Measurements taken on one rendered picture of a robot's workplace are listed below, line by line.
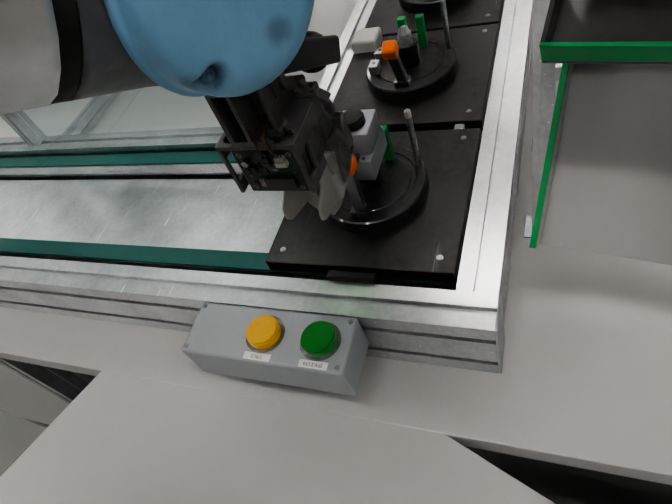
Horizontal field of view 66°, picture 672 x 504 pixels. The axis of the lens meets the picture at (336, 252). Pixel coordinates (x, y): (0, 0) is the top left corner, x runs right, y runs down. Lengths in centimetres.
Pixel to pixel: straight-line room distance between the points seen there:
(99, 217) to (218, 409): 44
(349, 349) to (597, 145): 32
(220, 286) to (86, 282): 22
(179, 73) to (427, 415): 51
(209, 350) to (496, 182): 40
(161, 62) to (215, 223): 67
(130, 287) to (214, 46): 61
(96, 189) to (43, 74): 89
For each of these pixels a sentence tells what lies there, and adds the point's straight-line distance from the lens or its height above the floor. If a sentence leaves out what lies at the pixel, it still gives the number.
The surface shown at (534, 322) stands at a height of 86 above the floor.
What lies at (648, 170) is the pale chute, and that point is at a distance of 56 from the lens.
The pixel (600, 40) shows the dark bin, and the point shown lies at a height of 120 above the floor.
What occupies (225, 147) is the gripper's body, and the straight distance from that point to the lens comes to 42.
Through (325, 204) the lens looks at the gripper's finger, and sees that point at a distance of 48.
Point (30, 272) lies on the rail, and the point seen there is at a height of 96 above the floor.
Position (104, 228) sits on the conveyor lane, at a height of 92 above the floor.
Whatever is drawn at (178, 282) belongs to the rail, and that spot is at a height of 96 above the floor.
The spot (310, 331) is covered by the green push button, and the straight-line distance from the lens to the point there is 57.
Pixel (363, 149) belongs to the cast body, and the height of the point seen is 106.
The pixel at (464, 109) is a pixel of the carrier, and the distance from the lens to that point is 77.
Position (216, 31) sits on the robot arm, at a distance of 17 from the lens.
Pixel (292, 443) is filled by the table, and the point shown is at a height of 86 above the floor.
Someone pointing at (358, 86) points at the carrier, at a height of 97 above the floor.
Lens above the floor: 144
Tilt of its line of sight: 48 degrees down
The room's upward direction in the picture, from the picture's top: 25 degrees counter-clockwise
